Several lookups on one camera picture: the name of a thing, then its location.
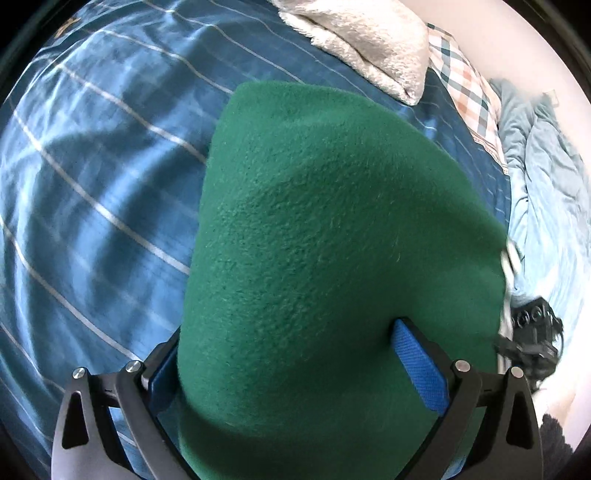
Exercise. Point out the dark fuzzy object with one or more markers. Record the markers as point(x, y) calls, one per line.
point(556, 436)

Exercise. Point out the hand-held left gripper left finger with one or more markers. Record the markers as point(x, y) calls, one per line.
point(159, 383)

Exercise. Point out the green jacket with cream sleeves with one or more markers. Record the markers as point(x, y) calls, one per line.
point(332, 258)

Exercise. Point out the white fluffy garment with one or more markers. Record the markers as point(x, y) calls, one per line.
point(374, 41)

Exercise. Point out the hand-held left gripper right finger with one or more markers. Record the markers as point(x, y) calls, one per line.
point(422, 369)

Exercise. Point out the blue striped duvet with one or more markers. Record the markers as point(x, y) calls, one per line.
point(101, 184)

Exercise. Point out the light blue blanket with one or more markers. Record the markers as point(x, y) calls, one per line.
point(549, 175)

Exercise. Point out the plaid pillow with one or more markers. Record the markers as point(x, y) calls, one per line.
point(466, 87)

